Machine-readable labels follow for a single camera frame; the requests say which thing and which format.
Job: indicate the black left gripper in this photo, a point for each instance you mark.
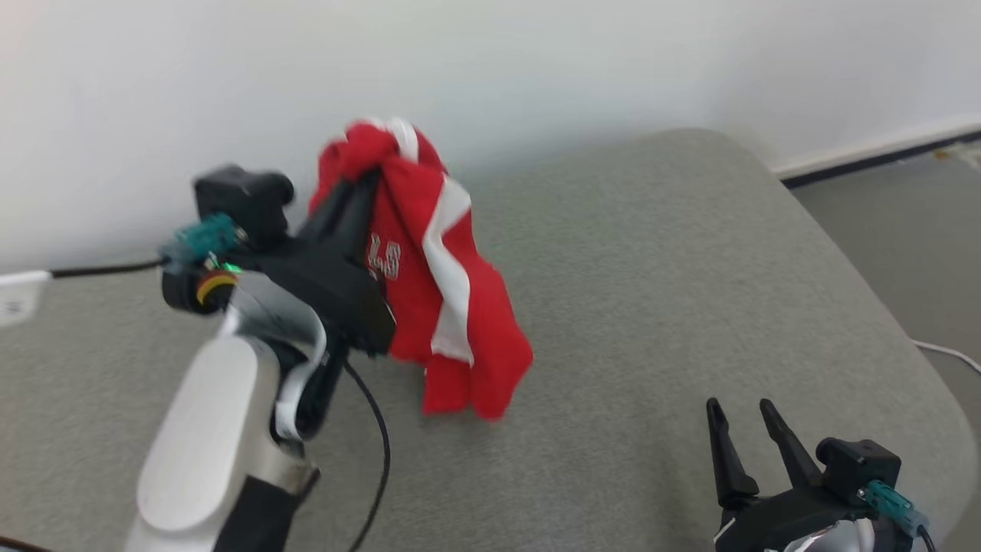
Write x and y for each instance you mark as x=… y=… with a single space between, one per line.
x=337 y=295

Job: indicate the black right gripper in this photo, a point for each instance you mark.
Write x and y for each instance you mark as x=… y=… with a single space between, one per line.
x=774 y=521

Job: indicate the red shorts with white stripe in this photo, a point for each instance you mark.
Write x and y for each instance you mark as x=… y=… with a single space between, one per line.
x=467 y=307

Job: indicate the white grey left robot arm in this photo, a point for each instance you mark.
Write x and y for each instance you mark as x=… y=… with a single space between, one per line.
x=207 y=437

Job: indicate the white and black baseboard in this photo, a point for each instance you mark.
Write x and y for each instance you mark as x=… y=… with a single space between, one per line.
x=881 y=153

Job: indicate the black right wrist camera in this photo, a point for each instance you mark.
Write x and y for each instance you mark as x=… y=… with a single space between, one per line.
x=858 y=468

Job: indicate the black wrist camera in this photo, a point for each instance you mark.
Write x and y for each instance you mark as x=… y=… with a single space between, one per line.
x=858 y=468
x=245 y=199

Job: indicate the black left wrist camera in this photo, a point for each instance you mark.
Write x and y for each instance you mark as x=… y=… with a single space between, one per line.
x=245 y=199

